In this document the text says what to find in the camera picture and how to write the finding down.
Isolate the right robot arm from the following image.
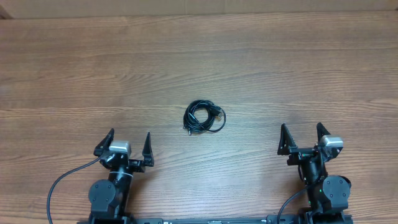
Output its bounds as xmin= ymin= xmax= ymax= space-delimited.
xmin=275 ymin=123 xmax=353 ymax=224

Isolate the black USB cable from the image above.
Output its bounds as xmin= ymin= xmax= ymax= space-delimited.
xmin=182 ymin=99 xmax=227 ymax=136

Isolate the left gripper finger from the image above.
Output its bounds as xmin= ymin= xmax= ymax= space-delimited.
xmin=93 ymin=128 xmax=114 ymax=157
xmin=142 ymin=132 xmax=154 ymax=167

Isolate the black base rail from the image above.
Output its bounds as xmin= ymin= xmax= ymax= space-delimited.
xmin=134 ymin=215 xmax=353 ymax=224

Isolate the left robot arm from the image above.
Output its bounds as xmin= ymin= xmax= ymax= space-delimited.
xmin=88 ymin=129 xmax=154 ymax=224

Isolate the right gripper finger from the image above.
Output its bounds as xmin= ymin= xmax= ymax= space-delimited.
xmin=317 ymin=122 xmax=330 ymax=142
xmin=277 ymin=123 xmax=298 ymax=156

